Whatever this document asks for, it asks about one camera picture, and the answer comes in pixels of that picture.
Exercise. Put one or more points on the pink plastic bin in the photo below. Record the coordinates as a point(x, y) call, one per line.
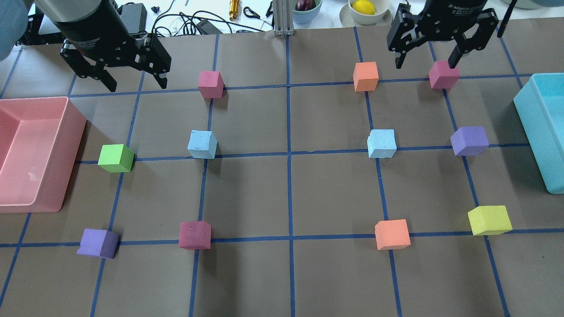
point(39, 141)

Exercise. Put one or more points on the green foam block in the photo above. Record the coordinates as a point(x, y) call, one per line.
point(116, 158)

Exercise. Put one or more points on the purple foam block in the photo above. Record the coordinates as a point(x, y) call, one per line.
point(98, 243)
point(469, 141)

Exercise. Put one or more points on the blue bowl with fruit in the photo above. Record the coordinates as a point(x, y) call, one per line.
point(304, 11)

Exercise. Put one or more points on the purple left foam block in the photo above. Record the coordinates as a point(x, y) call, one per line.
point(98, 243)

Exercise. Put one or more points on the black electronics box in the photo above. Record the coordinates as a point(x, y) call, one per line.
point(39, 30)

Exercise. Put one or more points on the pink foam block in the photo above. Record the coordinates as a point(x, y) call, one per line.
point(441, 76)
point(211, 84)
point(195, 235)

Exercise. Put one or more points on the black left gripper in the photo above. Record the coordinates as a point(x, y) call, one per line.
point(96, 31)

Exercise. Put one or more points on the light blue plastic bin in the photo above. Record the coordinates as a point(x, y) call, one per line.
point(540, 105)

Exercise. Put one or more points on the black handled scissors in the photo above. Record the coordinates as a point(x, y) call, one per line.
point(248, 12)

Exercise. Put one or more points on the purple right foam block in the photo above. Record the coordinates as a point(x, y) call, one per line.
point(469, 141)

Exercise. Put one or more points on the orange far foam block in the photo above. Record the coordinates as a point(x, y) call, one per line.
point(365, 76)

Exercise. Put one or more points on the aluminium frame post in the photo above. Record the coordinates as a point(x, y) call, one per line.
point(283, 18)

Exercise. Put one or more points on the pink far right foam block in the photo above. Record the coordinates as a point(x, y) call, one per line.
point(441, 76)

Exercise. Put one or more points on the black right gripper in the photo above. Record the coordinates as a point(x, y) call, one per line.
point(449, 15)

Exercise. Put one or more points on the light blue foam block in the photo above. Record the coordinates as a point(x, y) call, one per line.
point(202, 145)
point(381, 143)

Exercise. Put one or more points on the orange foam block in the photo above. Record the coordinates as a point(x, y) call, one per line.
point(365, 76)
point(392, 235)

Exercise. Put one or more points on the bowl with yellow lemon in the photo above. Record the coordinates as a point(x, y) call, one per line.
point(365, 13)

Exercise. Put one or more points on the pink near foam block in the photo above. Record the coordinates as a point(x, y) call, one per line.
point(195, 235)

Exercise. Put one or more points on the black power adapter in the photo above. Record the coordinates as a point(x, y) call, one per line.
point(134, 17)

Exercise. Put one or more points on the brown paper table mat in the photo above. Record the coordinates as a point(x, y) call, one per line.
point(292, 196)

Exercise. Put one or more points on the orange near foam block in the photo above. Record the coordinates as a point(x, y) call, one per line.
point(392, 235)

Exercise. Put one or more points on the pink far left foam block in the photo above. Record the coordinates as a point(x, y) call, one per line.
point(211, 84)

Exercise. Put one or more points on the yellow foam block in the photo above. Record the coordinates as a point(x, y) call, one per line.
point(489, 220)

